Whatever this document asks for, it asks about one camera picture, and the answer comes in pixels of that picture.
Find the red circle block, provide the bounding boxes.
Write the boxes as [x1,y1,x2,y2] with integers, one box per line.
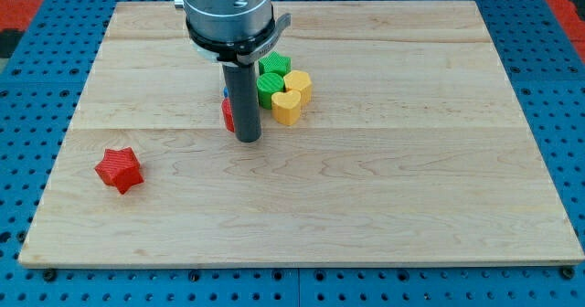
[221,98,235,132]

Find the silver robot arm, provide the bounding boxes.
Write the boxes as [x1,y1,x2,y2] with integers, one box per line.
[182,0,292,67]

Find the green circle block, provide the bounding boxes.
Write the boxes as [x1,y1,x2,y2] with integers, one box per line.
[256,73,284,110]

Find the yellow heart block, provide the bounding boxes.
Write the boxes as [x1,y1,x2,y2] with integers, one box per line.
[271,90,302,126]

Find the yellow hexagon block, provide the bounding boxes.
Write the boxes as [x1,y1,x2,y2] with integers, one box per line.
[283,70,313,106]

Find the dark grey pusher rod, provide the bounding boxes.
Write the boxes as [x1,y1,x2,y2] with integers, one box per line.
[222,65,261,143]

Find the green star block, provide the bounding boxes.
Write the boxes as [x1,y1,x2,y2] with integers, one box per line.
[259,51,292,77]

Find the wooden board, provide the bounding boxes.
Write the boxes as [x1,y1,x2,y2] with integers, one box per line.
[19,1,584,269]

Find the red star block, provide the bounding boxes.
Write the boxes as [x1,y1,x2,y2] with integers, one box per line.
[94,147,144,195]

